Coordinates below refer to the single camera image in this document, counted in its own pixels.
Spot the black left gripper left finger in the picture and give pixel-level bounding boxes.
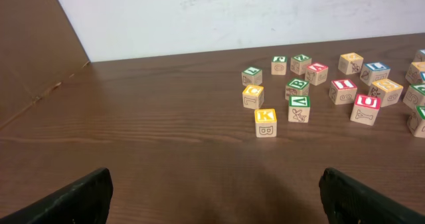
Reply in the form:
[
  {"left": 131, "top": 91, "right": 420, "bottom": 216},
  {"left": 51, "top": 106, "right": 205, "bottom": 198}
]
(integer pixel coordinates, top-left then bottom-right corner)
[{"left": 1, "top": 168, "right": 113, "bottom": 224}]

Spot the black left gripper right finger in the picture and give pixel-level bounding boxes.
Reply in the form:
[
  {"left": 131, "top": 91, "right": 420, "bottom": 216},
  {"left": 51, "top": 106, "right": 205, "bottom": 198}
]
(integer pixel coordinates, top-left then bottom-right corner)
[{"left": 319, "top": 168, "right": 424, "bottom": 224}]

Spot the red I letter block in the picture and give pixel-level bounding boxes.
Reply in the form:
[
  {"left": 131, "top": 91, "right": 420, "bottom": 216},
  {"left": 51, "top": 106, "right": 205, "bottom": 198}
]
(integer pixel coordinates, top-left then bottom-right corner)
[{"left": 329, "top": 79, "right": 357, "bottom": 105}]

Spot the red A letter block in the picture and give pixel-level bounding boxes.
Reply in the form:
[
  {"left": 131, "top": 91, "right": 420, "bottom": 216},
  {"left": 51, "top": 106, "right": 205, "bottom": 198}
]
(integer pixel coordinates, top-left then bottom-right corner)
[{"left": 305, "top": 62, "right": 329, "bottom": 86}]

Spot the blue 2 number block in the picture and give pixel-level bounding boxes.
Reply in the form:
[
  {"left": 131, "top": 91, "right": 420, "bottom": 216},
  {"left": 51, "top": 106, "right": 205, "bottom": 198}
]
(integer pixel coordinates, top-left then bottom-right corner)
[{"left": 413, "top": 49, "right": 425, "bottom": 62}]

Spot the red U block left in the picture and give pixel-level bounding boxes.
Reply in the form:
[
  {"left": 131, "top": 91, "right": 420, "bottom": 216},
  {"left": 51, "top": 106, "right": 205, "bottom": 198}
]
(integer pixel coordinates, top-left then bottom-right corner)
[{"left": 350, "top": 94, "right": 381, "bottom": 126}]

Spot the green N letter block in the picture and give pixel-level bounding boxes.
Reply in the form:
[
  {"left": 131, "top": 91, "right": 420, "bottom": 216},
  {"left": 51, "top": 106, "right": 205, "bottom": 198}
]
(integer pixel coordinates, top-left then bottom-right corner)
[{"left": 407, "top": 106, "right": 425, "bottom": 138}]

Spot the green V letter block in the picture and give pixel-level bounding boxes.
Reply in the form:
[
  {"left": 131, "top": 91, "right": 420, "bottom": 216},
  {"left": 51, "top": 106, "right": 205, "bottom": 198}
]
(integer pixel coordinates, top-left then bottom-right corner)
[{"left": 288, "top": 96, "right": 311, "bottom": 123}]

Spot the yellow K block left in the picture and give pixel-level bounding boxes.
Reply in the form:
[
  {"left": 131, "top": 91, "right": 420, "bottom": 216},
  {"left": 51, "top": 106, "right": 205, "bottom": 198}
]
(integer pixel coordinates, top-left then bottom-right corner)
[{"left": 254, "top": 108, "right": 277, "bottom": 138}]

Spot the yellow S letter block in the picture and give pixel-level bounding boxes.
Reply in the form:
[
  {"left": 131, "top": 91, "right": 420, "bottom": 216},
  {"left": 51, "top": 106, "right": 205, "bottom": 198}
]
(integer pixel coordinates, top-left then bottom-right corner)
[{"left": 368, "top": 79, "right": 403, "bottom": 107}]

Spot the green B letter block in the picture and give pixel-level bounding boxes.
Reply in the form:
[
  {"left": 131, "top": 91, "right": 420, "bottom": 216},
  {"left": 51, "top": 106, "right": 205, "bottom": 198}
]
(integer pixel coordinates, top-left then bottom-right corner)
[{"left": 285, "top": 78, "right": 309, "bottom": 100}]

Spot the green R letter block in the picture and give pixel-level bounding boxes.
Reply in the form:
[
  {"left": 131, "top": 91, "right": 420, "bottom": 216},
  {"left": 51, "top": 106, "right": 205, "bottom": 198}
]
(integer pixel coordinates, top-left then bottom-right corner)
[{"left": 403, "top": 84, "right": 425, "bottom": 109}]

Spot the blue L block middle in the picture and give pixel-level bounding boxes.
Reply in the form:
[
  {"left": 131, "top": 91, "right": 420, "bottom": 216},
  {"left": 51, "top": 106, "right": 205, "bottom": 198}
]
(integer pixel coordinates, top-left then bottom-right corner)
[{"left": 360, "top": 62, "right": 390, "bottom": 86}]

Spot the yellow block top middle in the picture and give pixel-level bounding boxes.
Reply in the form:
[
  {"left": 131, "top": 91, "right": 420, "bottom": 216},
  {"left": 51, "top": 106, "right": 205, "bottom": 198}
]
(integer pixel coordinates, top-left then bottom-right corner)
[{"left": 338, "top": 53, "right": 364, "bottom": 74}]

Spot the yellow C letter block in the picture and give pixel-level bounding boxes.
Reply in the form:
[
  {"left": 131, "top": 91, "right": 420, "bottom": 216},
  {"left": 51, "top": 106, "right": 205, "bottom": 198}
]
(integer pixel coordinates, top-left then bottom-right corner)
[{"left": 242, "top": 84, "right": 264, "bottom": 110}]

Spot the yellow O letter block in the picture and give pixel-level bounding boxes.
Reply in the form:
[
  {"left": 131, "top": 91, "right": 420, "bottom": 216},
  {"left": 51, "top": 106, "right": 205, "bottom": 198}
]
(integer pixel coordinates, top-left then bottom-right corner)
[{"left": 405, "top": 62, "right": 425, "bottom": 84}]

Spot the green Z letter block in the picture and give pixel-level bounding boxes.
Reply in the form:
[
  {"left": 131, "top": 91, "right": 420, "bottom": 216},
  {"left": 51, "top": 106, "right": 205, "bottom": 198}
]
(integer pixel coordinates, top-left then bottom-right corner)
[{"left": 290, "top": 54, "right": 312, "bottom": 75}]

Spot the blue P letter block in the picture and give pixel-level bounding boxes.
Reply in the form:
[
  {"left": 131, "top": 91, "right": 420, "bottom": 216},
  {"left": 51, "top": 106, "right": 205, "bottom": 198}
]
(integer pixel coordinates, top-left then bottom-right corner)
[{"left": 420, "top": 72, "right": 425, "bottom": 84}]

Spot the green J block far left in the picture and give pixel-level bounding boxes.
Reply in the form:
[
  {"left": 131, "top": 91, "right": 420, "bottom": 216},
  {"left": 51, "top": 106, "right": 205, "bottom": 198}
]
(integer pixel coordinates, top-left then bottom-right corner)
[{"left": 271, "top": 56, "right": 287, "bottom": 75}]

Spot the green L letter block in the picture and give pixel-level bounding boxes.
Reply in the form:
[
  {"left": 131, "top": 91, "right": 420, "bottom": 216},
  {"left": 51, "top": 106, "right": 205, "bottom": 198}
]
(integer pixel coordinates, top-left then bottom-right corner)
[{"left": 241, "top": 66, "right": 263, "bottom": 86}]

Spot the brown cardboard panel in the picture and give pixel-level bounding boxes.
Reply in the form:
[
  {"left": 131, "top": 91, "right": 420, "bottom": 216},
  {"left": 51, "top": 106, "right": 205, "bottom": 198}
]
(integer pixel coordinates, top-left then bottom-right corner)
[{"left": 1, "top": 0, "right": 90, "bottom": 127}]

